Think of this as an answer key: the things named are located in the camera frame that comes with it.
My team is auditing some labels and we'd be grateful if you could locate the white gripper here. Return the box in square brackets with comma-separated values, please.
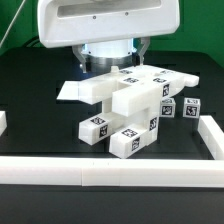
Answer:
[37, 0, 180, 73]

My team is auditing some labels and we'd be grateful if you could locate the white chair back frame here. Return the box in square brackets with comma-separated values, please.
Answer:
[77, 66, 199, 117]

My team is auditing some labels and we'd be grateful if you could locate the white chair seat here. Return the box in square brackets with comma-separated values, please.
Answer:
[113, 105, 159, 132]

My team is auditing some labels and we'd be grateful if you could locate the white chair nut peg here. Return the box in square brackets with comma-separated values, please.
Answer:
[78, 112, 124, 145]

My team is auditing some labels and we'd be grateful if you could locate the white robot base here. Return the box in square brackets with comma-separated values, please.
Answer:
[82, 39, 136, 70]

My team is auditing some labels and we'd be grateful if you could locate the white part at left edge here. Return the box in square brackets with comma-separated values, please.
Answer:
[0, 111, 7, 136]

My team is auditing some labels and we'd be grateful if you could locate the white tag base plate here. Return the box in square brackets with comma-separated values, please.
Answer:
[57, 81, 81, 100]

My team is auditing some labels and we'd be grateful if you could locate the white obstacle fence wall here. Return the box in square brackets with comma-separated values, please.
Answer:
[0, 115, 224, 188]

